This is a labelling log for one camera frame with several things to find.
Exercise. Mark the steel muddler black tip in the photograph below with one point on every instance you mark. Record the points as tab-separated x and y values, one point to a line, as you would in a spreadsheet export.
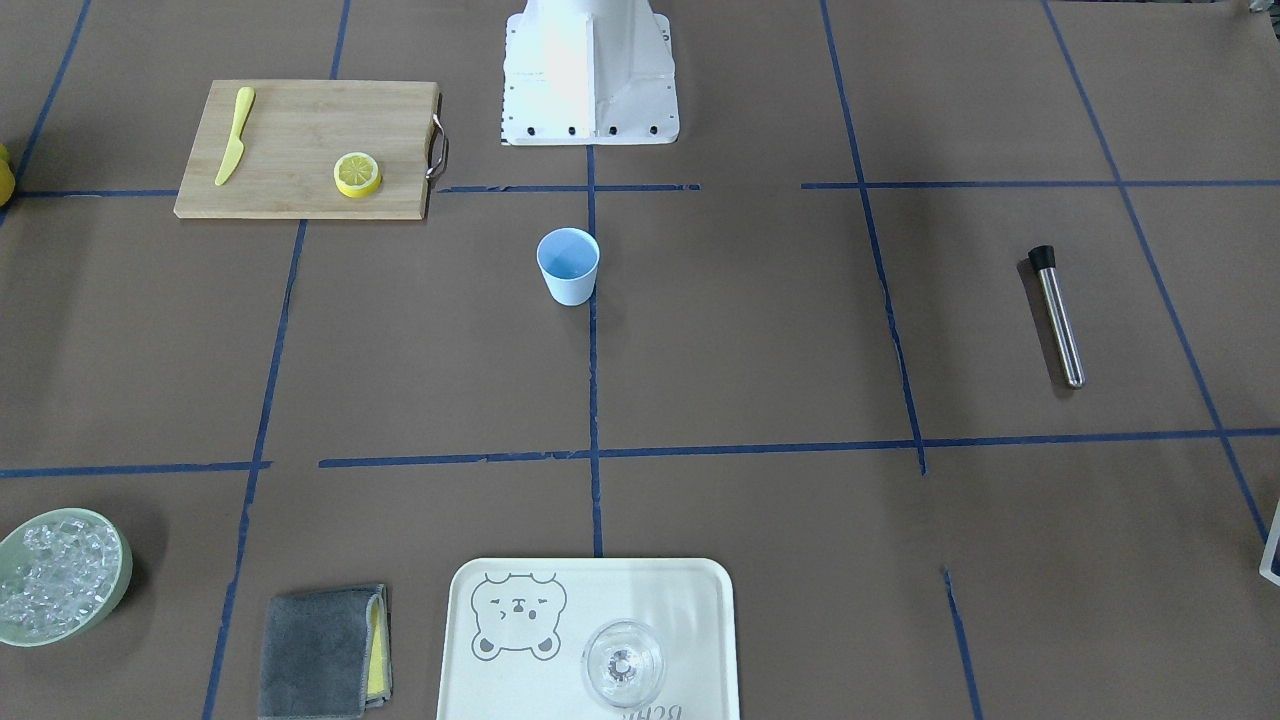
1042	258

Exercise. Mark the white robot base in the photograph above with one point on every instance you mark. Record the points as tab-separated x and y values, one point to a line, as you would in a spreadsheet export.
589	73

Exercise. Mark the light blue cup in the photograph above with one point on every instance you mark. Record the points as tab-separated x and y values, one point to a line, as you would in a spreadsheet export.
568	259

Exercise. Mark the stack of lemon slices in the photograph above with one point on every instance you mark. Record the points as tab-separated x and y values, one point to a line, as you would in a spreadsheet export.
356	175

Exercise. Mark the yellow lemon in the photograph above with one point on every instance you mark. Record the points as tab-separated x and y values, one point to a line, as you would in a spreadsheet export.
8	182

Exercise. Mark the cream bear tray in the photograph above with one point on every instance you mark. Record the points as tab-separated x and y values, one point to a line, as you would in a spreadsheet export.
516	629

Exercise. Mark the clear wine glass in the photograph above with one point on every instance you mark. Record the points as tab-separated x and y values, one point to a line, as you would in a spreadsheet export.
623	665

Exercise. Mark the grey folded cloth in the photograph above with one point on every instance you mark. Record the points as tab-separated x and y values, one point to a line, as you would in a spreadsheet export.
326	654

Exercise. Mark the bamboo cutting board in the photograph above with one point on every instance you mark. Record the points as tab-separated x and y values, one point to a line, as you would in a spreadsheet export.
296	131

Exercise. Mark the yellow plastic knife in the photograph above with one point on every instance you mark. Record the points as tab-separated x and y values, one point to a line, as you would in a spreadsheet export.
234	150

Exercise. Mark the green bowl of ice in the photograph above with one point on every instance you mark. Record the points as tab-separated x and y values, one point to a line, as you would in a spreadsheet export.
63	572

